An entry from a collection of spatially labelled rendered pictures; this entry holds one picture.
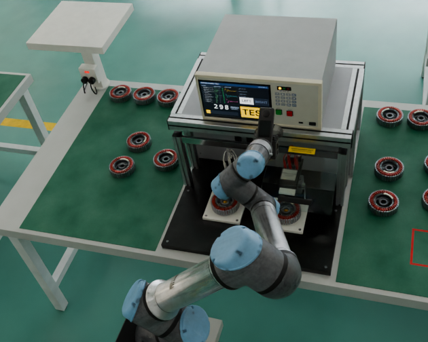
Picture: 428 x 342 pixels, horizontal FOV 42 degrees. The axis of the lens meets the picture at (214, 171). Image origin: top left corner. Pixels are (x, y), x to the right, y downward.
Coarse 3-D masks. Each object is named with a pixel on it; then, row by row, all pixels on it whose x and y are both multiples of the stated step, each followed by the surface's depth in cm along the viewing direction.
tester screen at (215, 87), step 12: (204, 84) 194; (216, 84) 193; (228, 84) 191; (204, 96) 198; (216, 96) 197; (228, 96) 195; (240, 96) 194; (252, 96) 192; (264, 96) 191; (204, 108) 203
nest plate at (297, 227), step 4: (280, 212) 214; (292, 212) 214; (304, 212) 213; (300, 216) 212; (304, 216) 212; (300, 220) 211; (304, 220) 210; (288, 224) 210; (292, 224) 210; (296, 224) 210; (300, 224) 209; (304, 224) 210; (284, 228) 209; (288, 228) 209; (292, 228) 209; (296, 228) 208; (300, 228) 208; (292, 232) 208; (296, 232) 208; (300, 232) 207
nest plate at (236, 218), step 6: (210, 198) 224; (210, 204) 222; (240, 204) 220; (210, 210) 220; (240, 210) 218; (204, 216) 218; (210, 216) 217; (216, 216) 217; (222, 216) 217; (228, 216) 216; (234, 216) 216; (240, 216) 216; (222, 222) 216; (228, 222) 215; (234, 222) 214
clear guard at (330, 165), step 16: (288, 144) 199; (304, 144) 198; (272, 160) 195; (288, 160) 194; (304, 160) 193; (320, 160) 192; (336, 160) 191; (272, 176) 189; (288, 176) 188; (304, 176) 188; (320, 176) 187; (336, 176) 186; (272, 192) 187; (288, 192) 186; (304, 192) 184; (320, 192) 183; (288, 208) 186; (304, 208) 184; (320, 208) 183
